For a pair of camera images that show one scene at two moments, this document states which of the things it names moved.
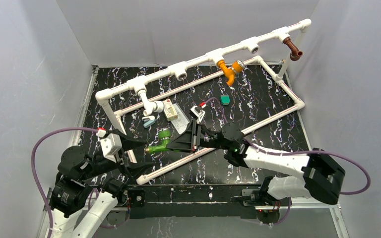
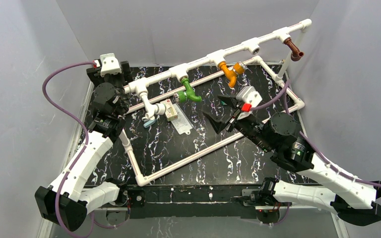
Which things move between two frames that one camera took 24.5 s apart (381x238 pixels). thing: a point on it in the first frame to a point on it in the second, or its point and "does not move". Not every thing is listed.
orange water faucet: (237, 66) does not move
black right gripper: (189, 140) to (220, 126)
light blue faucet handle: (147, 124) does not move
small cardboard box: (169, 110) does not move
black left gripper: (136, 168) to (109, 78)
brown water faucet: (295, 53) does not move
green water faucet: (164, 135) to (189, 93)
